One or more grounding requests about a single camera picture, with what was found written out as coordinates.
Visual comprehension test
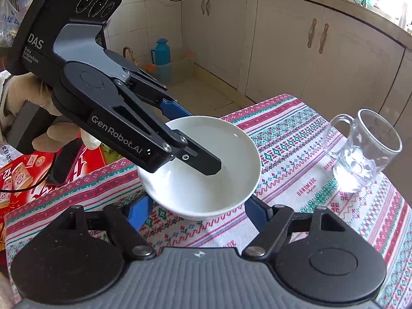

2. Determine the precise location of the white bowl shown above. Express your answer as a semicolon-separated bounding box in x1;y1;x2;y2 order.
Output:
138;116;261;220

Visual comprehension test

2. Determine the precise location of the gloved left hand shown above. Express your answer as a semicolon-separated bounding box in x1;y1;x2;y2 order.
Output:
1;71;101;154

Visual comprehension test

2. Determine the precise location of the patterned embroidered tablecloth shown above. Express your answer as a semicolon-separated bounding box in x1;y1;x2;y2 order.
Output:
5;94;411;308

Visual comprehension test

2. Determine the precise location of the teal thermos flask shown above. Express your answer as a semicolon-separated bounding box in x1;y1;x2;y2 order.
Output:
151;38;171;66

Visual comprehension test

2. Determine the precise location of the wicker basket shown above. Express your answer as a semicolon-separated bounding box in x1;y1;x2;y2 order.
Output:
122;46;138;66

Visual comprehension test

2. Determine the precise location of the clear glass mug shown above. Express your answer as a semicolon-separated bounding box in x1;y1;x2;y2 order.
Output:
323;108;403;193

